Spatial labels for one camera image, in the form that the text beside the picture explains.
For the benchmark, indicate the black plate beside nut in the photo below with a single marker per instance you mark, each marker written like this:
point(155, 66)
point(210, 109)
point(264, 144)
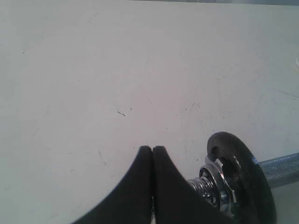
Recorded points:
point(254, 197)

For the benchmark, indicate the chrome spinlock nut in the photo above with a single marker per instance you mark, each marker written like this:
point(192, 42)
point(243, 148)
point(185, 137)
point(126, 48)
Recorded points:
point(221, 175)

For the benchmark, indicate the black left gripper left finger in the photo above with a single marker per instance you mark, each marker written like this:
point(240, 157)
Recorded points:
point(130, 201)

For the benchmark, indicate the chrome dumbbell bar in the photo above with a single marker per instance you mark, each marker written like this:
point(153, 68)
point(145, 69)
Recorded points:
point(278, 172)

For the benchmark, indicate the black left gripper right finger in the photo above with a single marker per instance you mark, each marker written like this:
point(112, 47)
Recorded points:
point(175, 202)

